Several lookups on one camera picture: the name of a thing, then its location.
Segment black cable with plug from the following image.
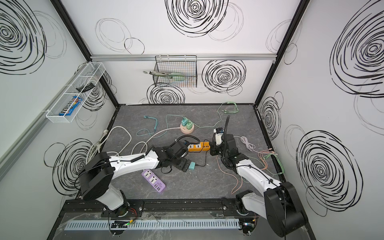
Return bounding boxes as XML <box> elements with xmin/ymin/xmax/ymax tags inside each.
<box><xmin>176</xmin><ymin>134</ymin><xmax>211</xmax><ymax>169</ymax></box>

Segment teal plug adapter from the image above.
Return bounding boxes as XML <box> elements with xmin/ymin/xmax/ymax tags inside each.
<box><xmin>189</xmin><ymin>162</ymin><xmax>195</xmax><ymax>170</ymax></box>
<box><xmin>181</xmin><ymin>118</ymin><xmax>189</xmax><ymax>126</ymax></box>

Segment orange power strip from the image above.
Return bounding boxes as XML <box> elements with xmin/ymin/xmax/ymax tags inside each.
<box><xmin>188</xmin><ymin>141</ymin><xmax>210</xmax><ymax>153</ymax></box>

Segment round pink power strip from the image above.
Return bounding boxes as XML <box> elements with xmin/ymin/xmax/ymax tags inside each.
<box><xmin>180</xmin><ymin>124</ymin><xmax>195</xmax><ymax>135</ymax></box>

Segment green plug adapter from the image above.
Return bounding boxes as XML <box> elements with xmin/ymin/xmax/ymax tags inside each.
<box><xmin>186</xmin><ymin>120</ymin><xmax>194</xmax><ymax>130</ymax></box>

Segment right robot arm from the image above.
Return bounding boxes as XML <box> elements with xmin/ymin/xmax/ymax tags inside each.
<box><xmin>210</xmin><ymin>133</ymin><xmax>309</xmax><ymax>237</ymax></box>

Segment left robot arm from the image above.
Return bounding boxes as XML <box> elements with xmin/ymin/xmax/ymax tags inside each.
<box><xmin>78</xmin><ymin>139</ymin><xmax>192</xmax><ymax>212</ymax></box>

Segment purple power strip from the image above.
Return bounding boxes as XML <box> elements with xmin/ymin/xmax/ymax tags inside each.
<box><xmin>142</xmin><ymin>170</ymin><xmax>166</xmax><ymax>193</ymax></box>

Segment metal tongs in basket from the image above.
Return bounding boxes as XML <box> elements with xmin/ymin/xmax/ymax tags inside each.
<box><xmin>143</xmin><ymin>71</ymin><xmax>185</xmax><ymax>82</ymax></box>

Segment blue candy packet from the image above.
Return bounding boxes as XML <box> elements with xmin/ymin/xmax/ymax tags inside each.
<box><xmin>59</xmin><ymin>96</ymin><xmax>83</xmax><ymax>116</ymax></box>

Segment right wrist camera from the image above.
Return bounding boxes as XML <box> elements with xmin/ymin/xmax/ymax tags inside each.
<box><xmin>213</xmin><ymin>128</ymin><xmax>225</xmax><ymax>146</ymax></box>

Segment teal cable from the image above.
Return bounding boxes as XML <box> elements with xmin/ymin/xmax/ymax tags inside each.
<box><xmin>135</xmin><ymin>113</ymin><xmax>185</xmax><ymax>137</ymax></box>

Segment light green cable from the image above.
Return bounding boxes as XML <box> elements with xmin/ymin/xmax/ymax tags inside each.
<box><xmin>191</xmin><ymin>101</ymin><xmax>240</xmax><ymax>129</ymax></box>

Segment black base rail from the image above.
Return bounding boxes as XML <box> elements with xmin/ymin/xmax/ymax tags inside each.
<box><xmin>61</xmin><ymin>197</ymin><xmax>304</xmax><ymax>217</ymax></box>

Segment grey slotted cable duct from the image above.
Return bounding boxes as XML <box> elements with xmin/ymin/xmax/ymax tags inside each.
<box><xmin>64</xmin><ymin>219</ymin><xmax>241</xmax><ymax>231</ymax></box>

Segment white power cords bundle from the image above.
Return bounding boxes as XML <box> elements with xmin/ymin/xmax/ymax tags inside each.
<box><xmin>84</xmin><ymin>126</ymin><xmax>182</xmax><ymax>169</ymax></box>

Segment black wire wall basket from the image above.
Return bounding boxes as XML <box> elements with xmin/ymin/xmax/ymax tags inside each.
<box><xmin>151</xmin><ymin>55</ymin><xmax>198</xmax><ymax>88</ymax></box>

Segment white wire wall basket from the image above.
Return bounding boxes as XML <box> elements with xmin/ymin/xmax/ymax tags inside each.
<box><xmin>46</xmin><ymin>62</ymin><xmax>106</xmax><ymax>124</ymax></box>

